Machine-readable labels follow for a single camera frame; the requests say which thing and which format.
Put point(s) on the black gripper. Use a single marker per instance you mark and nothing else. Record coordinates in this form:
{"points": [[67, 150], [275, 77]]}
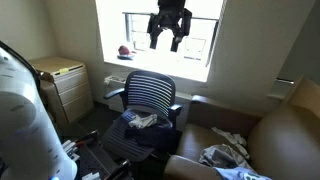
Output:
{"points": [[172, 15]]}

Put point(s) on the dark navy garment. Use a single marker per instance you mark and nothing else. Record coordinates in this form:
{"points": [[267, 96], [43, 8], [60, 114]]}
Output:
{"points": [[155, 136]]}

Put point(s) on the beige khaki shorts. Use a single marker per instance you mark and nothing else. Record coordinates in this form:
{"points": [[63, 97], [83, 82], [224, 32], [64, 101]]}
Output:
{"points": [[222, 156]]}

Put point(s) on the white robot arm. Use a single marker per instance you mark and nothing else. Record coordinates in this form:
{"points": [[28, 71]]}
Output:
{"points": [[29, 144]]}

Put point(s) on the black slatted office chair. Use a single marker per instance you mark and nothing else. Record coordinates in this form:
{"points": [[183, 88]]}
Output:
{"points": [[115, 142]]}

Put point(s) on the red cap on windowsill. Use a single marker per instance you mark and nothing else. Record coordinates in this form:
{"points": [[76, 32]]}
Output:
{"points": [[125, 54]]}

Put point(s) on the small white cloth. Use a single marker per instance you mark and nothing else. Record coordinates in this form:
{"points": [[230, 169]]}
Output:
{"points": [[142, 122]]}

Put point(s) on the yellow sticky note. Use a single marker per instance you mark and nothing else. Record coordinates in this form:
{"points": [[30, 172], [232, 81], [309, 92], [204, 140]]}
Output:
{"points": [[63, 71]]}

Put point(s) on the light wood drawer cabinet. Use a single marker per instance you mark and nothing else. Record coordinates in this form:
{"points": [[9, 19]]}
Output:
{"points": [[68, 95]]}

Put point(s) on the white cloth on armchair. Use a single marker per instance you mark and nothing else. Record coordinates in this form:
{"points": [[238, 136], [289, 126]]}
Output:
{"points": [[235, 139]]}

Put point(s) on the black perforated equipment tray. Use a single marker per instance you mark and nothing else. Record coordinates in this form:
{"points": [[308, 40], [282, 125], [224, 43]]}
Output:
{"points": [[93, 162]]}

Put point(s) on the light blue shirt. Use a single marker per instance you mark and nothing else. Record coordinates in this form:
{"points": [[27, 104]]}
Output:
{"points": [[239, 173]]}

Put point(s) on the brown leather armchair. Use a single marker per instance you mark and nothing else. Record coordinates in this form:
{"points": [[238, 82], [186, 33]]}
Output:
{"points": [[283, 145]]}

